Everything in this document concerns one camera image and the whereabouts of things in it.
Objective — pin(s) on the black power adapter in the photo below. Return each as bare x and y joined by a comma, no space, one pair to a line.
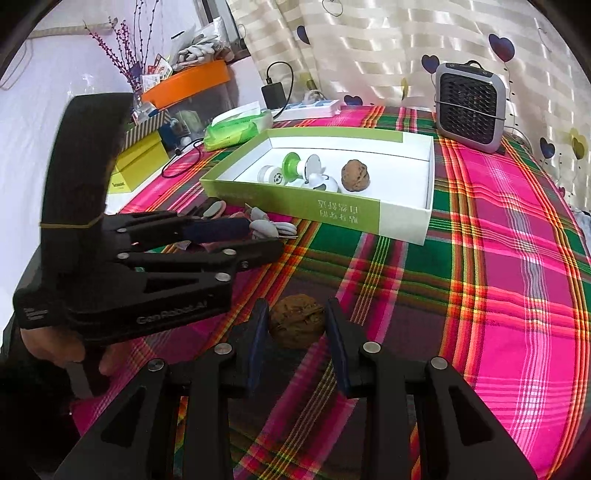
272,96

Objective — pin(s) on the pile of grey gloves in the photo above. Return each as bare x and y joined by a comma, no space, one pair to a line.
198,48

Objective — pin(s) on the green white cardboard box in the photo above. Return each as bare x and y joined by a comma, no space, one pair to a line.
277,201

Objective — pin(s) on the white power strip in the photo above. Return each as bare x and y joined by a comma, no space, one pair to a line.
314,110

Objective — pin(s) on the yellow rubber band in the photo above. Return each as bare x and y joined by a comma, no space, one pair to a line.
69,226

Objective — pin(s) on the grey small heater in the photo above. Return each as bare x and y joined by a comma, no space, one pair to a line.
466,106

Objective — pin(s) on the pink plastic clip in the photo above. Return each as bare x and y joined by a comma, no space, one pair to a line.
238,215

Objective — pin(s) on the striped heart print curtain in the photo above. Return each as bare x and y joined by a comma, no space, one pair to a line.
392,46

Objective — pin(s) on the purple flower branches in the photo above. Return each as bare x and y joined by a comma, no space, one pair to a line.
129,69

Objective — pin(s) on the white blue cloth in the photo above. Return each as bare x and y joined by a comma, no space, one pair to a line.
581,217

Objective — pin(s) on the clear plastic storage bin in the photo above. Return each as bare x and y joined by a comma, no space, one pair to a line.
207,110

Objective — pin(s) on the striped cardboard box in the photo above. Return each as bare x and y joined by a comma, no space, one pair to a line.
143,129

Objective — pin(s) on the person's left hand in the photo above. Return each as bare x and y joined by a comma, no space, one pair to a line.
46,346

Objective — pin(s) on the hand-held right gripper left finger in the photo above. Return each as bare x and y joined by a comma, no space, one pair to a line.
256,350

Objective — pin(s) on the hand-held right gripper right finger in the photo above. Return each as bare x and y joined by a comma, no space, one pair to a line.
337,355

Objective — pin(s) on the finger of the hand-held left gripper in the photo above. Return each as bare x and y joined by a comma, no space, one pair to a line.
217,229
258,251

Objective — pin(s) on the orange plastic tray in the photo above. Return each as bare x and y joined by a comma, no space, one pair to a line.
184,83

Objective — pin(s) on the small blue box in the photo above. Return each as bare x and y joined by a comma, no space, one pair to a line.
171,131

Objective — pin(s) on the green tissue pack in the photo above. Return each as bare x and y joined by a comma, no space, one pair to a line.
231,131

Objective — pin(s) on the colourful card packets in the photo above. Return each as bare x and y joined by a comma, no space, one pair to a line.
154,76

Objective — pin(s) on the yellow cardboard box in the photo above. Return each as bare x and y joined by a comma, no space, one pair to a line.
138,161

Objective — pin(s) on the brown walnut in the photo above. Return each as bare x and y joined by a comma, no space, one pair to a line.
295,323
356,175

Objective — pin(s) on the green white spool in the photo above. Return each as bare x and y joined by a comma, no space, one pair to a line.
292,165

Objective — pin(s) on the white plug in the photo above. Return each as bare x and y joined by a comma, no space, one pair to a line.
313,97

